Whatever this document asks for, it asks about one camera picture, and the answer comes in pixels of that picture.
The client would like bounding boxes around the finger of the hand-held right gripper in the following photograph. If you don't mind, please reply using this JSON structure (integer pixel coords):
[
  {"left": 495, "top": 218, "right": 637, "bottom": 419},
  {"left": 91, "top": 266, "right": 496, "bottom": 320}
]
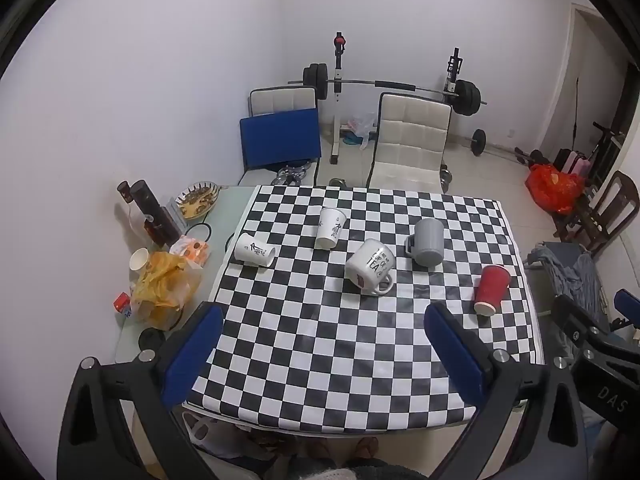
[
  {"left": 552, "top": 294, "right": 609, "bottom": 356},
  {"left": 612, "top": 288, "right": 640, "bottom": 332}
]

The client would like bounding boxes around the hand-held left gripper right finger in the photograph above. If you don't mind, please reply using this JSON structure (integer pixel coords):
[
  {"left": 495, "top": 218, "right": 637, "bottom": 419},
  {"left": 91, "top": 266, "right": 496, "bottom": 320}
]
[{"left": 424, "top": 303, "right": 591, "bottom": 480}]

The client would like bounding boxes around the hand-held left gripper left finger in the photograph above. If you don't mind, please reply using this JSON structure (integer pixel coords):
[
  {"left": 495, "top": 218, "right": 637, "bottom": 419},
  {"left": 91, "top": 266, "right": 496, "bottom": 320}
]
[{"left": 56, "top": 301, "right": 224, "bottom": 480}]

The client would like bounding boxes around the red cup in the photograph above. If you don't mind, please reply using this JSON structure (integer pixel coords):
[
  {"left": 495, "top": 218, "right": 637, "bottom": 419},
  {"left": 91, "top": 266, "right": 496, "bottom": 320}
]
[{"left": 473, "top": 264, "right": 511, "bottom": 317}]

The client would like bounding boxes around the white cup with black print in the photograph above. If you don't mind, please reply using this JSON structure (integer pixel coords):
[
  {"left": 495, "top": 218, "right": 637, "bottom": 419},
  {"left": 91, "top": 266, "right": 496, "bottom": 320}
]
[
  {"left": 233, "top": 232, "right": 277, "bottom": 268},
  {"left": 314, "top": 207, "right": 348, "bottom": 250}
]

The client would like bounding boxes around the black round lid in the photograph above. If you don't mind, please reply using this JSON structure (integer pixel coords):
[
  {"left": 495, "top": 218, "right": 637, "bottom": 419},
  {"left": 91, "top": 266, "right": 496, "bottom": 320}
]
[{"left": 138, "top": 328, "right": 166, "bottom": 351}]

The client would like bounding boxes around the grey cloth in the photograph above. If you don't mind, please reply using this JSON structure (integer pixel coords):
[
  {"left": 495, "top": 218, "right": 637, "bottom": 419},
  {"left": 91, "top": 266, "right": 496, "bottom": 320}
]
[{"left": 525, "top": 242, "right": 609, "bottom": 332}]

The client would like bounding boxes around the yellow plastic bag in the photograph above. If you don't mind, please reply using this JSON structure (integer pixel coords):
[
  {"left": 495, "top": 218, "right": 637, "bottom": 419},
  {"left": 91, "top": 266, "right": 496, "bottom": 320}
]
[{"left": 130, "top": 251, "right": 204, "bottom": 331}]

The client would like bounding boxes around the white plastic bag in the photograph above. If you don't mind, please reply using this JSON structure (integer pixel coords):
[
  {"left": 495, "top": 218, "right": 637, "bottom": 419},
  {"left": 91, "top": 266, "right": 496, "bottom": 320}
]
[{"left": 187, "top": 411, "right": 222, "bottom": 444}]

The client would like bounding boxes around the dark wooden chair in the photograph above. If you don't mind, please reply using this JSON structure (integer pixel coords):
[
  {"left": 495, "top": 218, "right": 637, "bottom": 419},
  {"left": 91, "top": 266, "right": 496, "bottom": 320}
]
[{"left": 553, "top": 170, "right": 640, "bottom": 257}]

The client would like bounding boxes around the orange white snack packet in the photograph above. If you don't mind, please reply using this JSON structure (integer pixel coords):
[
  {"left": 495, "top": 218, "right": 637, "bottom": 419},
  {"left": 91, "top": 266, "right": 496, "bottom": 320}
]
[{"left": 169, "top": 234, "right": 211, "bottom": 266}]

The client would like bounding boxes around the black white checkered tablecloth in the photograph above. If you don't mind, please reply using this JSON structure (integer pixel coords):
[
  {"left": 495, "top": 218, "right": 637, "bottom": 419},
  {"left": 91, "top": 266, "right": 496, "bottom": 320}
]
[{"left": 185, "top": 185, "right": 546, "bottom": 433}]

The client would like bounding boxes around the grey mug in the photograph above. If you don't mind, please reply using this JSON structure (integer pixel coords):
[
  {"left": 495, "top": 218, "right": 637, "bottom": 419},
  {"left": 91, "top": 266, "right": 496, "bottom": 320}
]
[{"left": 404, "top": 218, "right": 445, "bottom": 267}]

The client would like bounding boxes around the white lettered mug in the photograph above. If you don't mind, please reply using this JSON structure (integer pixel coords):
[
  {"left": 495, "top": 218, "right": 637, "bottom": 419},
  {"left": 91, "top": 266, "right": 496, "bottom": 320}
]
[{"left": 344, "top": 238, "right": 397, "bottom": 297}]

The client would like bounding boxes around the red plastic bag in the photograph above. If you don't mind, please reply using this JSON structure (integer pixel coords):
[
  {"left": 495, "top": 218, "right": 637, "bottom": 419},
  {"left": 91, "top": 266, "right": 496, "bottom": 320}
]
[{"left": 524, "top": 163, "right": 585, "bottom": 215}]

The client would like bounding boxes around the black cylinder bottle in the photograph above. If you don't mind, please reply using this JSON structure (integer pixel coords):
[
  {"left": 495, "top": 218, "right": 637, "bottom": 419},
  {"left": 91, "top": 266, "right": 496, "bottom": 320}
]
[{"left": 130, "top": 180, "right": 181, "bottom": 249}]

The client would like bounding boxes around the pink suitcase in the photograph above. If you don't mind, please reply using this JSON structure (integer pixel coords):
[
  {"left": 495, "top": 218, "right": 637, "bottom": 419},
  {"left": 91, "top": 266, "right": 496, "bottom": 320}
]
[{"left": 564, "top": 151, "right": 592, "bottom": 177}]

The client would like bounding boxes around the plate with food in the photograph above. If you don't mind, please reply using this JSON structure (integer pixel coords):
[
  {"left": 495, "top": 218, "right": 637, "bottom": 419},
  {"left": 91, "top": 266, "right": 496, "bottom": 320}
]
[{"left": 178, "top": 181, "right": 221, "bottom": 220}]

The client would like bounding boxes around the small black dumbbell bar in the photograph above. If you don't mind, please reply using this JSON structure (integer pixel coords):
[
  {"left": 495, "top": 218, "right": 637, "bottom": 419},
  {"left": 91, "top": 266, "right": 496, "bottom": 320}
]
[{"left": 469, "top": 129, "right": 532, "bottom": 162}]

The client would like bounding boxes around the chrome dumbbell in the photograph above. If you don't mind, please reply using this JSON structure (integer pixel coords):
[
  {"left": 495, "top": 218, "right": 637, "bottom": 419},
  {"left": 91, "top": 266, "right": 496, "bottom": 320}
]
[{"left": 272, "top": 159, "right": 314, "bottom": 186}]

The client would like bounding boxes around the white padded chair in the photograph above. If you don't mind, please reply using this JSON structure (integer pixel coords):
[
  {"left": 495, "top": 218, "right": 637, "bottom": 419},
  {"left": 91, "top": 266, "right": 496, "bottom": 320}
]
[
  {"left": 239, "top": 86, "right": 321, "bottom": 187},
  {"left": 367, "top": 91, "right": 454, "bottom": 194}
]

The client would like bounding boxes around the blue board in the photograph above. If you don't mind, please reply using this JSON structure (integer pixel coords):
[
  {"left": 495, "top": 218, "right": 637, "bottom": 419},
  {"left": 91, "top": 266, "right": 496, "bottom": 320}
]
[{"left": 239, "top": 108, "right": 323, "bottom": 171}]

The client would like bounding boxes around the clear plastic bag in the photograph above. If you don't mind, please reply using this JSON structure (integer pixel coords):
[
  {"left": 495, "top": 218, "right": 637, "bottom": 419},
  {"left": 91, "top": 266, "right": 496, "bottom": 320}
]
[{"left": 347, "top": 112, "right": 377, "bottom": 149}]

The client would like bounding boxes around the barbell with black plates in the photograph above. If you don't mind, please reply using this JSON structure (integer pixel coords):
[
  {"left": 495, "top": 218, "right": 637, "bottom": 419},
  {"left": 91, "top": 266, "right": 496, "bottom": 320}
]
[{"left": 287, "top": 63, "right": 489, "bottom": 119}]

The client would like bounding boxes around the white barbell rack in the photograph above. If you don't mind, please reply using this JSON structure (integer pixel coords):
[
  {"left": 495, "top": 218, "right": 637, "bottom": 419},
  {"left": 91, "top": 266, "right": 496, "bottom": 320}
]
[{"left": 327, "top": 32, "right": 464, "bottom": 166}]

